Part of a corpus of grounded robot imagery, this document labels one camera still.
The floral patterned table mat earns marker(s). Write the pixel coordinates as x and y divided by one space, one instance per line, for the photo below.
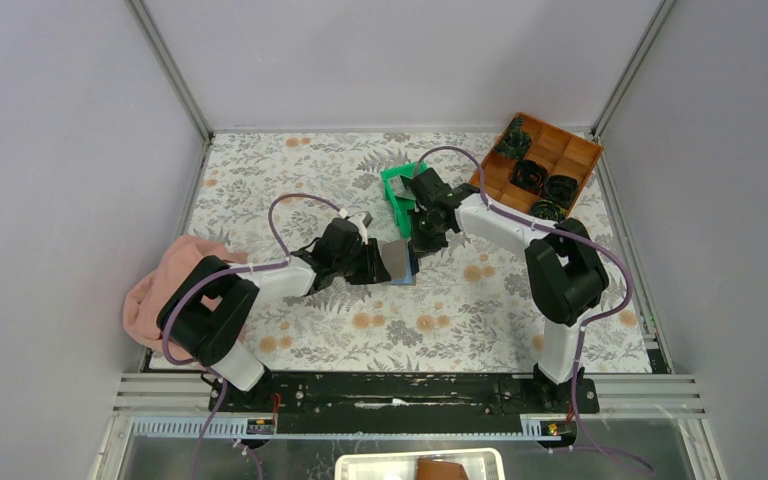
470 309

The brown wooden compartment tray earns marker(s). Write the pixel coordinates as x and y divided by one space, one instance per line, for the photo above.
559 151

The black mounting base plate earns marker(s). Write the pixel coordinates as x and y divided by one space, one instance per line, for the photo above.
332 403

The black rosette bottom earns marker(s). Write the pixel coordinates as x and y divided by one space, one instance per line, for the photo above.
548 210

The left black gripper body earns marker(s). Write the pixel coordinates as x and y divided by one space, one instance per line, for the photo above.
348 267

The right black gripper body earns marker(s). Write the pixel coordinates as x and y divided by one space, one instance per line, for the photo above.
424 209

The brown object in basket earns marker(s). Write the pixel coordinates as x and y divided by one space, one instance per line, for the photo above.
433 469

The black rosette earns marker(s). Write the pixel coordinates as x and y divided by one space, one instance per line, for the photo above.
548 210
529 175
561 190

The black rosette middle left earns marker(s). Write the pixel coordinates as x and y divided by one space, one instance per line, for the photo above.
529 175

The grey blue card holder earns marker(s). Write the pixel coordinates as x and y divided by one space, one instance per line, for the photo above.
400 262

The pink cloth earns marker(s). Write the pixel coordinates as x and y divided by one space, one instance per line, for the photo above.
144 302

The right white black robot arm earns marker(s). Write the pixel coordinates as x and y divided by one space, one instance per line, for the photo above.
565 274

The green plastic bin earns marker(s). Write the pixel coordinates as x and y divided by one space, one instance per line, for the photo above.
400 207

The dark green rosette top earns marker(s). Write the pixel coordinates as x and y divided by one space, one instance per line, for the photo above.
515 142

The black rosette middle right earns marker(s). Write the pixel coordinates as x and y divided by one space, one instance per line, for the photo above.
561 190

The white plastic basket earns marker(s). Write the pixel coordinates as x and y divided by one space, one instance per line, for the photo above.
479 463

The aluminium rail frame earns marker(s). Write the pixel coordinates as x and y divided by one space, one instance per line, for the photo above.
176 405

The grey credit cards stack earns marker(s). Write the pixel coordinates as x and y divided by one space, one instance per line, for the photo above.
399 186

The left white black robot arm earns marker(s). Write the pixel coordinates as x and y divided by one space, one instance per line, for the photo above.
203 319

